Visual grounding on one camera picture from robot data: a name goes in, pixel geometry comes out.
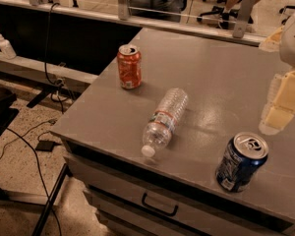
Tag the blue soda can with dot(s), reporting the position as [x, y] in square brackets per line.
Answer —
[244, 154]

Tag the glass barrier with metal posts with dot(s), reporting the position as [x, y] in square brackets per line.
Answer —
[267, 16]

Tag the black office chair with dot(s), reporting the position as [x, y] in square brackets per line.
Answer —
[219, 7]

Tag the grey drawer cabinet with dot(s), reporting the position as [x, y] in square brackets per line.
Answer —
[227, 84]

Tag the red soda can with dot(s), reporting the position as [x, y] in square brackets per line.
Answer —
[129, 66]

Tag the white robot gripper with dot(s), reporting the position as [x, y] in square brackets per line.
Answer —
[294, 41]

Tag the black power adapter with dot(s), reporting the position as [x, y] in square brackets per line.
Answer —
[45, 146]

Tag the black drawer handle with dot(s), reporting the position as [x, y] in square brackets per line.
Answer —
[159, 207]

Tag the white squeeze bottle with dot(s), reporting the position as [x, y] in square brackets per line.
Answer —
[6, 48]

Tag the clear plastic water bottle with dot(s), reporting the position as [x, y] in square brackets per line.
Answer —
[161, 126]

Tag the black table frame leg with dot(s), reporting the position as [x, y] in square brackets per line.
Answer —
[47, 208]

